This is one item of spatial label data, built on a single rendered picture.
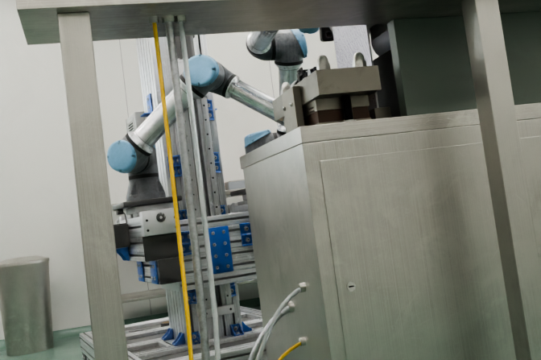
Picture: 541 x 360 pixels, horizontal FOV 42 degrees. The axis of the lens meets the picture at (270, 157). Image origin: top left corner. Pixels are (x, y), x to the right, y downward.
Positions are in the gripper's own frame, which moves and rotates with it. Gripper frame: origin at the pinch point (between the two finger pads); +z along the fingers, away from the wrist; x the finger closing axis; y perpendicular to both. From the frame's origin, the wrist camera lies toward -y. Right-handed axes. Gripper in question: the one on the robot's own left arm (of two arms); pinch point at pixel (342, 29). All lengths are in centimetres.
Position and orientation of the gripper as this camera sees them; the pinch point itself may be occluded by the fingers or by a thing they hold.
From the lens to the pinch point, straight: 217.3
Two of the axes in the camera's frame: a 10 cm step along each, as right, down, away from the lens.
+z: 2.8, 5.5, -7.9
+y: 0.6, -8.3, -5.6
